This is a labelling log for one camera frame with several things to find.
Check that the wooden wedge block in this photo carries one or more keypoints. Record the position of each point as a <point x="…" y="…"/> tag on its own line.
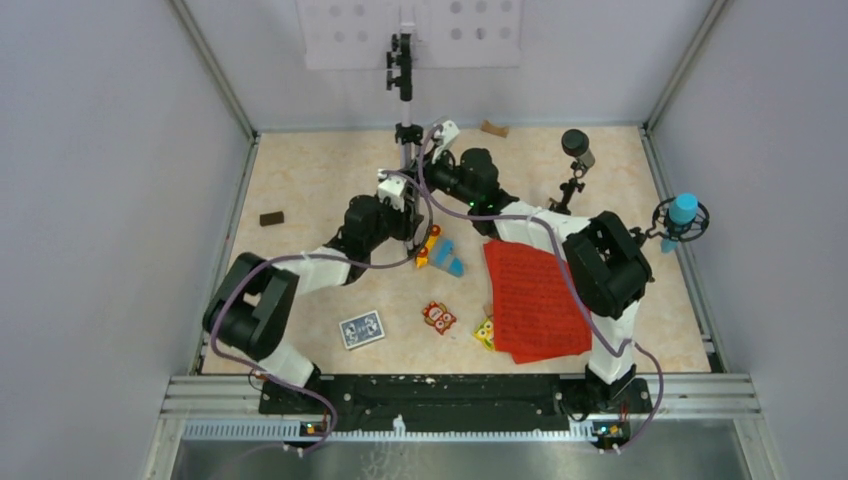
<point x="495" y="130"/>

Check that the dark brown block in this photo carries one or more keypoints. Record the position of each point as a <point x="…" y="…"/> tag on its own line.
<point x="272" y="219"/>

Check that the blue playing card deck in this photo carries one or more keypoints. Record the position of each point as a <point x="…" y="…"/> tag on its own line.
<point x="362" y="330"/>

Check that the blue microphone with tripod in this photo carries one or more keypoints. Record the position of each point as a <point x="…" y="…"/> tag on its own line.
<point x="675" y="221"/>

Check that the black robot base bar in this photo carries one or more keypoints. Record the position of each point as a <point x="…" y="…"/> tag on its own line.
<point x="470" y="403"/>

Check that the white music stand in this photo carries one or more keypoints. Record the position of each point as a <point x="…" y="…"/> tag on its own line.
<point x="401" y="37"/>

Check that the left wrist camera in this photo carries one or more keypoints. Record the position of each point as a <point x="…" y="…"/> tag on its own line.
<point x="391" y="189"/>

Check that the red owl toy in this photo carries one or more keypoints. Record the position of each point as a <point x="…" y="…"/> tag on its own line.
<point x="438" y="316"/>

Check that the yellow owl toy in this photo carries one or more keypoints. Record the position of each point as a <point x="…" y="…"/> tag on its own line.
<point x="484" y="333"/>

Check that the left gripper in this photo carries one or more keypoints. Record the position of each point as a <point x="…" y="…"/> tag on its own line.
<point x="408" y="221"/>

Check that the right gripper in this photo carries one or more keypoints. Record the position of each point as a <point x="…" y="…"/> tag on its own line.
<point x="430" y="168"/>

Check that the black microphone tripod stand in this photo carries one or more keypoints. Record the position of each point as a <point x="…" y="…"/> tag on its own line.
<point x="575" y="144"/>

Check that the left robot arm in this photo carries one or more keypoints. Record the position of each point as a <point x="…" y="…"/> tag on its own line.
<point x="247" y="316"/>

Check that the red sheet music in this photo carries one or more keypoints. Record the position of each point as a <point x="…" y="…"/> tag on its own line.
<point x="535" y="317"/>

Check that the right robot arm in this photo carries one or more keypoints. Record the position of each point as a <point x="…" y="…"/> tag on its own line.
<point x="599" y="260"/>

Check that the toy brick car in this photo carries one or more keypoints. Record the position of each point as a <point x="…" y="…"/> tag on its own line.
<point x="439" y="252"/>

